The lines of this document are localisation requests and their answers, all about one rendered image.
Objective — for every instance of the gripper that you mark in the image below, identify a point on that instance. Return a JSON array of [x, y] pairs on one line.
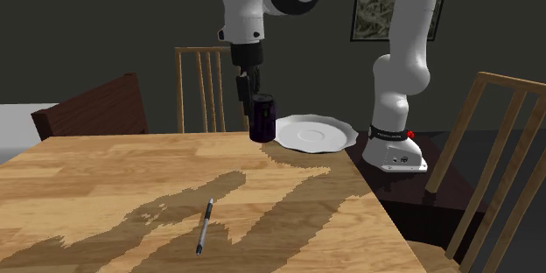
[[246, 55]]

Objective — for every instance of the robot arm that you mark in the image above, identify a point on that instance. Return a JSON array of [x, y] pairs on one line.
[[401, 71]]

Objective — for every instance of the dark purple can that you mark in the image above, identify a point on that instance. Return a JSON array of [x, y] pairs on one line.
[[262, 117]]

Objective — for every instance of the light wooden slatted chair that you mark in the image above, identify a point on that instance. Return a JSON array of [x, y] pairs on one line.
[[490, 165], [210, 88]]

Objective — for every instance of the white scalloped plate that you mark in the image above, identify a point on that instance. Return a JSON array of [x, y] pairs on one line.
[[314, 134]]

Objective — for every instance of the black and silver pen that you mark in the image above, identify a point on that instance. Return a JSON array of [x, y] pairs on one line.
[[204, 226]]

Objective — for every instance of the dark brown wooden chair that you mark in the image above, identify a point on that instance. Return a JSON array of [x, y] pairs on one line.
[[98, 110]]

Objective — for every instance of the wooden table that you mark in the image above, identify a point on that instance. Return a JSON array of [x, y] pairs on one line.
[[106, 178]]

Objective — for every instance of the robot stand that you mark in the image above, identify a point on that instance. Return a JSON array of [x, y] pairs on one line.
[[409, 195]]

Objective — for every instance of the framed wall picture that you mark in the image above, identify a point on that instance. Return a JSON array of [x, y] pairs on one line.
[[375, 12]]

